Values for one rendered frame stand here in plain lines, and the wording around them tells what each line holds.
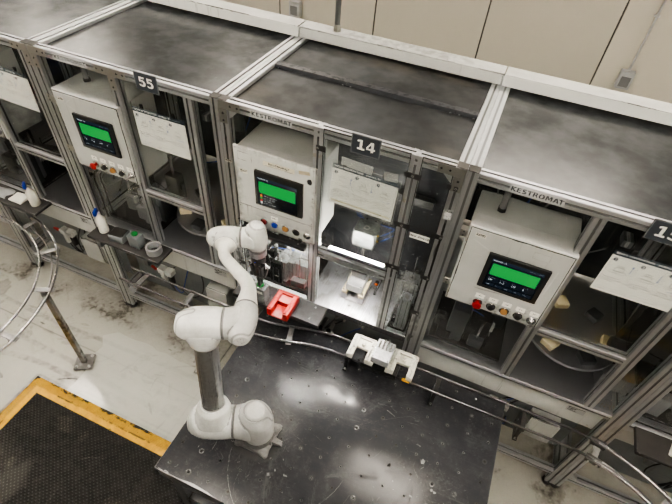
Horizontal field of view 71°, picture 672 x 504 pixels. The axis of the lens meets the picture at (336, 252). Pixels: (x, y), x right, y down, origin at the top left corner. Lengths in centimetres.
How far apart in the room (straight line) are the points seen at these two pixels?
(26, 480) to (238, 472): 148
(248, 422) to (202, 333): 56
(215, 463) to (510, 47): 458
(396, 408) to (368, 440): 24
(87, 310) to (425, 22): 422
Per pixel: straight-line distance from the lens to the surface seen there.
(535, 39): 539
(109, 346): 386
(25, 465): 360
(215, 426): 234
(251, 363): 275
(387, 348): 254
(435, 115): 219
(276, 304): 265
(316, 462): 250
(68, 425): 361
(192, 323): 193
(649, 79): 556
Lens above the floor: 302
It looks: 45 degrees down
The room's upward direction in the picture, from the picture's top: 5 degrees clockwise
